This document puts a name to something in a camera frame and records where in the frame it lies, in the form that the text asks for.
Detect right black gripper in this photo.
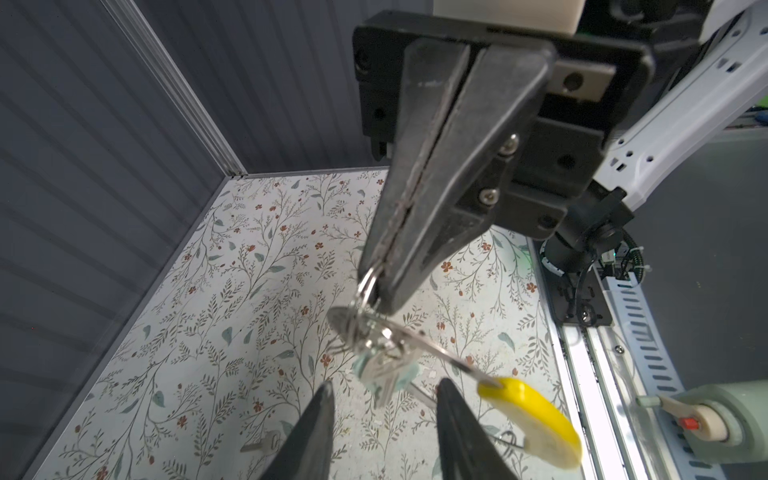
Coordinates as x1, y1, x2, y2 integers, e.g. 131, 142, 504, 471
353, 11, 653, 315

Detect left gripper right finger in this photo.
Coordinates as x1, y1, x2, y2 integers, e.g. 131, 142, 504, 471
436, 378, 518, 480

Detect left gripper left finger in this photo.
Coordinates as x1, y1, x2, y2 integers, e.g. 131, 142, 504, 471
261, 381, 335, 480

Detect large keyring with yellow grip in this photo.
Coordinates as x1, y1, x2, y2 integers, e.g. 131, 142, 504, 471
326, 263, 584, 470

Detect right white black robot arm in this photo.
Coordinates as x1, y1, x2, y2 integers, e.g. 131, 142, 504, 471
353, 1, 767, 315

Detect white bottle with red cap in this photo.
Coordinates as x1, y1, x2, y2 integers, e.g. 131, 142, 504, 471
636, 380, 767, 465

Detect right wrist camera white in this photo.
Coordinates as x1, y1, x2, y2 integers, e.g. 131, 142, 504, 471
433, 0, 586, 35

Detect aluminium rail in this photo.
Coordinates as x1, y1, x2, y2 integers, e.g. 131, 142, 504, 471
527, 240, 680, 479

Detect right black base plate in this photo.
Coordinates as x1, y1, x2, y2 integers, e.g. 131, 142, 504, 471
542, 259, 613, 328

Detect white slotted cable duct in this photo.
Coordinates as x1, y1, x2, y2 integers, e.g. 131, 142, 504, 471
603, 277, 725, 479

